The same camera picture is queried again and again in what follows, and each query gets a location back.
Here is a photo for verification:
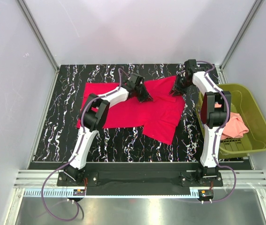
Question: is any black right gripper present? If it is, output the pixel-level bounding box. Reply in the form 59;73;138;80
169;75;192;97

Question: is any red t shirt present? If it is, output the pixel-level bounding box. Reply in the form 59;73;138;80
75;75;186;145

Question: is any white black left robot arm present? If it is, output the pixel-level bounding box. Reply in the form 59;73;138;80
59;73;153;186

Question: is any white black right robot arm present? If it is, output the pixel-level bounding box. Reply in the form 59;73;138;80
170;59;231;187

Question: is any olive green plastic bin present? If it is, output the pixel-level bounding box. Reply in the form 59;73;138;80
197;82;266;162

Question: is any pink t shirt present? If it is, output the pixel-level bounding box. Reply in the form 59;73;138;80
220;112;249;140

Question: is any right small connector board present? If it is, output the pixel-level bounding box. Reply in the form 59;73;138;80
199;189;214;198

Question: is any small connector board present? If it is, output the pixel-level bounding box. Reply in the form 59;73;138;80
199;189;214;198
73;188;86;196

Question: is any left small connector board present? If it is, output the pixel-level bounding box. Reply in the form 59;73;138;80
73;188;86;196

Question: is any right aluminium corner post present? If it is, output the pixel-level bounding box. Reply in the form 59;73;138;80
220;0;264;71

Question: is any aluminium corner post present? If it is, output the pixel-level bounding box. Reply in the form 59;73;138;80
220;0;264;71
16;0;60;72

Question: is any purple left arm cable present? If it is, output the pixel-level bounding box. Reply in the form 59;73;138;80
40;67;132;222

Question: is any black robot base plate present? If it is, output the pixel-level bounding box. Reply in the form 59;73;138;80
57;162;223;197

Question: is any aluminium frame rail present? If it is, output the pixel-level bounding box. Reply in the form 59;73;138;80
14;170;266;199

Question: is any left aluminium corner post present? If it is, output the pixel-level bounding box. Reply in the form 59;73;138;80
16;0;60;72

